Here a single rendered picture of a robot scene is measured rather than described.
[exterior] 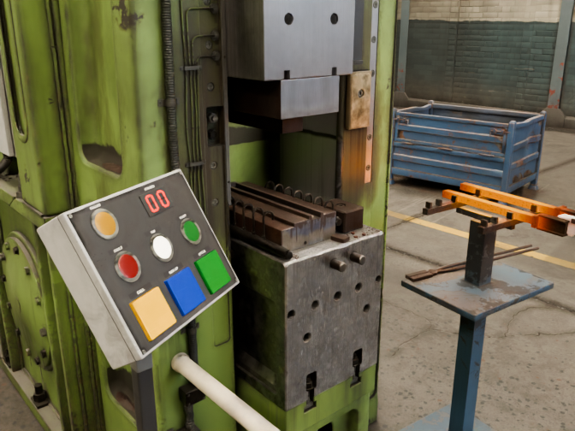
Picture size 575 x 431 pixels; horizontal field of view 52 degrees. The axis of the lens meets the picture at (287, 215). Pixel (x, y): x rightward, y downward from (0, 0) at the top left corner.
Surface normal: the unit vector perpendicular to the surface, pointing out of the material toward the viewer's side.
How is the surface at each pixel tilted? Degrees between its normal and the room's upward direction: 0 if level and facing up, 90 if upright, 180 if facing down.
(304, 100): 90
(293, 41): 90
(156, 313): 60
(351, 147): 90
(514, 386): 0
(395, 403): 0
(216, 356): 90
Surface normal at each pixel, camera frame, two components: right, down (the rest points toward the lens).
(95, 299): -0.42, 0.29
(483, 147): -0.66, 0.22
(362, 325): 0.65, 0.24
